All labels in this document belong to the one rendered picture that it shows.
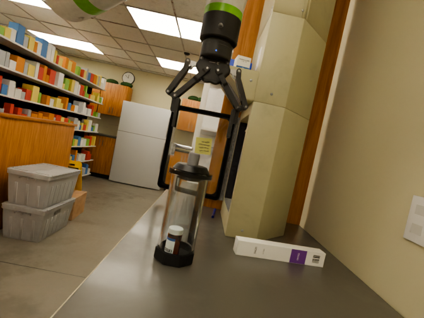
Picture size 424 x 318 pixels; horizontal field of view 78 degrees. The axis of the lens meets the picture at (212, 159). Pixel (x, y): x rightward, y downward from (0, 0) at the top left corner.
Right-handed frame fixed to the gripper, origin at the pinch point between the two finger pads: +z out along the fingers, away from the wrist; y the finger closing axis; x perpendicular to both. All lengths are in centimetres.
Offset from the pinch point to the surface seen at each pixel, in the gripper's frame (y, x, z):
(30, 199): 149, -179, 87
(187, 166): 1.5, 4.0, 9.7
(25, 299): 95, -103, 127
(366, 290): -51, -2, 34
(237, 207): -16.5, -23.5, 23.1
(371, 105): -58, -30, -21
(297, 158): -38, -36, 3
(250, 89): -12.8, -23.9, -16.7
